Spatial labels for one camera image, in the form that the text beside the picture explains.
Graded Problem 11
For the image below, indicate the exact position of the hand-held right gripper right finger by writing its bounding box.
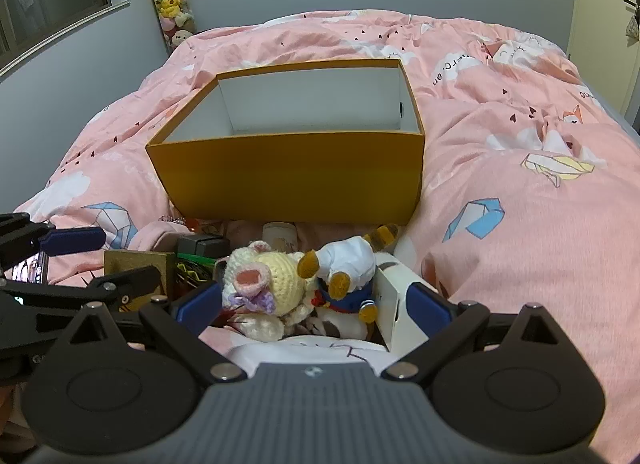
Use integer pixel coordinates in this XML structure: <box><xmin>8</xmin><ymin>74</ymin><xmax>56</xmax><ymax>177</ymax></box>
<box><xmin>382</xmin><ymin>281</ymin><xmax>573</xmax><ymax>385</ymax></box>

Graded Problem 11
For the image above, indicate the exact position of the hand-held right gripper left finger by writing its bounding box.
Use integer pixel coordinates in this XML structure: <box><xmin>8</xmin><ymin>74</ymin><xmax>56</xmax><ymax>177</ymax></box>
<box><xmin>57</xmin><ymin>281</ymin><xmax>247</xmax><ymax>385</ymax></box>

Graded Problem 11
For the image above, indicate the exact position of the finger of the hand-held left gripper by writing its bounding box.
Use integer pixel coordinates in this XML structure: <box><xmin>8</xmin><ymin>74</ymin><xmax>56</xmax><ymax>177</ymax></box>
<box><xmin>0</xmin><ymin>213</ymin><xmax>107</xmax><ymax>267</ymax></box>
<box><xmin>0</xmin><ymin>266</ymin><xmax>162</xmax><ymax>335</ymax></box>

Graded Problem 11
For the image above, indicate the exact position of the white cardboard box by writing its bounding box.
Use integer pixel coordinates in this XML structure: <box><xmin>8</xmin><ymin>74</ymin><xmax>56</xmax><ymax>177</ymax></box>
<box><xmin>374</xmin><ymin>251</ymin><xmax>441</xmax><ymax>356</ymax></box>

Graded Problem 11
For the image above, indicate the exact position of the red and green feather toy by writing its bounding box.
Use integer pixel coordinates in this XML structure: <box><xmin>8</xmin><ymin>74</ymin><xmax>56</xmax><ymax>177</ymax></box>
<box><xmin>175</xmin><ymin>252</ymin><xmax>221</xmax><ymax>291</ymax></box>

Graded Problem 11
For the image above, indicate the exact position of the dark grey box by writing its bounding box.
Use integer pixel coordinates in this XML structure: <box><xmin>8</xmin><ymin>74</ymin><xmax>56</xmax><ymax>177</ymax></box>
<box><xmin>176</xmin><ymin>235</ymin><xmax>232</xmax><ymax>261</ymax></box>

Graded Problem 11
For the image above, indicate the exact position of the cream crochet plush toy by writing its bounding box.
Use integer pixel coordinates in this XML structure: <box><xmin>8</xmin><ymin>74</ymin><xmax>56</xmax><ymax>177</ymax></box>
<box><xmin>220</xmin><ymin>240</ymin><xmax>321</xmax><ymax>343</ymax></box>

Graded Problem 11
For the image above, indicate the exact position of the brown plush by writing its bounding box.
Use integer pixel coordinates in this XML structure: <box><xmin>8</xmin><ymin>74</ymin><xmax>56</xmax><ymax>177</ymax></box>
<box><xmin>297</xmin><ymin>224</ymin><xmax>402</xmax><ymax>341</ymax></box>

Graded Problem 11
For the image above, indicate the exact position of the orange cardboard box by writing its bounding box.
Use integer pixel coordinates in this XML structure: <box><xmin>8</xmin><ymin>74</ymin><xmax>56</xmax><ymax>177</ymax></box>
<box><xmin>145</xmin><ymin>58</ymin><xmax>427</xmax><ymax>227</ymax></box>

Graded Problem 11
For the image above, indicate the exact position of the gold square box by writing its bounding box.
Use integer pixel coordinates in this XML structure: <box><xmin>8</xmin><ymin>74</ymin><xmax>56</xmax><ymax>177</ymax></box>
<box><xmin>103</xmin><ymin>250</ymin><xmax>177</xmax><ymax>297</ymax></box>

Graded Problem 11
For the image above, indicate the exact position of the white floral cup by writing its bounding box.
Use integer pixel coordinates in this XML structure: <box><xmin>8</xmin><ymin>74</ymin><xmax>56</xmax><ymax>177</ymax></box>
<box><xmin>262</xmin><ymin>221</ymin><xmax>299</xmax><ymax>252</ymax></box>

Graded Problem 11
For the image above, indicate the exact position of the pink printed duvet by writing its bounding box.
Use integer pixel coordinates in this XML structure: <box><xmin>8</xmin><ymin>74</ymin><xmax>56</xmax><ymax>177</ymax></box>
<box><xmin>0</xmin><ymin>11</ymin><xmax>640</xmax><ymax>462</ymax></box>

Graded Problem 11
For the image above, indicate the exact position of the clear tube of plush toys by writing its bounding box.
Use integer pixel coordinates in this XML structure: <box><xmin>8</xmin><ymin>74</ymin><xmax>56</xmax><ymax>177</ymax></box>
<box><xmin>137</xmin><ymin>0</ymin><xmax>198</xmax><ymax>52</ymax></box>

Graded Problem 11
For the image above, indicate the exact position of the pale yellow door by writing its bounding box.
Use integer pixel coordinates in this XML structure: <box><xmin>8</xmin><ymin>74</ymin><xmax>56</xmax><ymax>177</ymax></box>
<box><xmin>567</xmin><ymin>0</ymin><xmax>640</xmax><ymax>129</ymax></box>

